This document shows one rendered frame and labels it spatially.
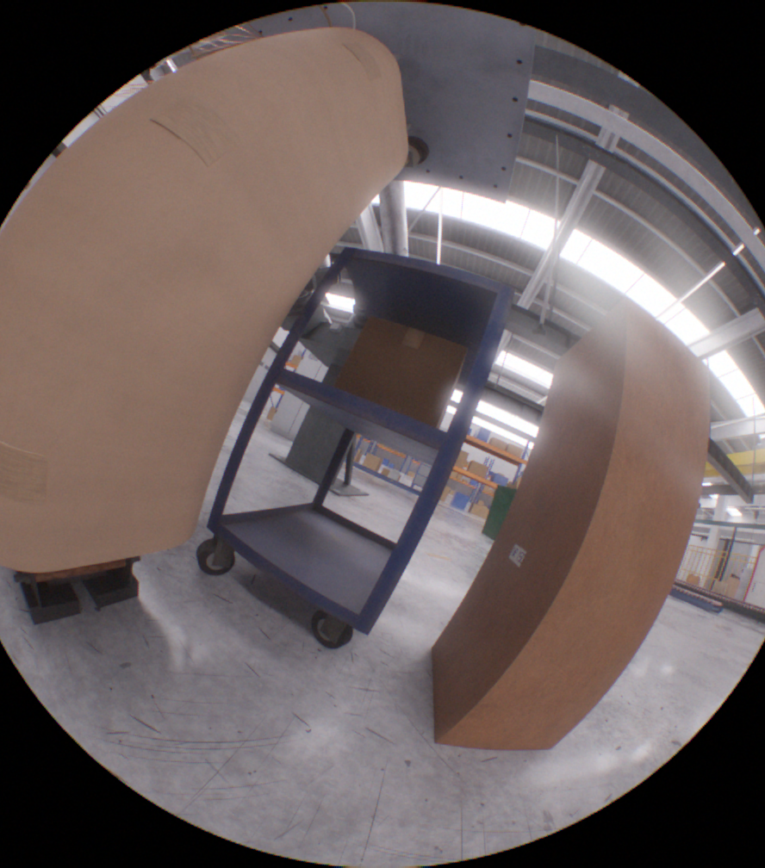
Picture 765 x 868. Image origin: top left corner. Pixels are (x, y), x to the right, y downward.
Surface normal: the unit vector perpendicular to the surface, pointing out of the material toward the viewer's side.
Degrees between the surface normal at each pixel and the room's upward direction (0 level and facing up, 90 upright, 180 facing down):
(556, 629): 90
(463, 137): 180
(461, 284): 180
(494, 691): 90
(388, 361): 90
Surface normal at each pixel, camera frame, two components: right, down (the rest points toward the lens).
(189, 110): 0.75, 0.29
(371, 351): -0.15, -0.16
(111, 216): 0.84, 0.34
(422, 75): -0.41, 0.91
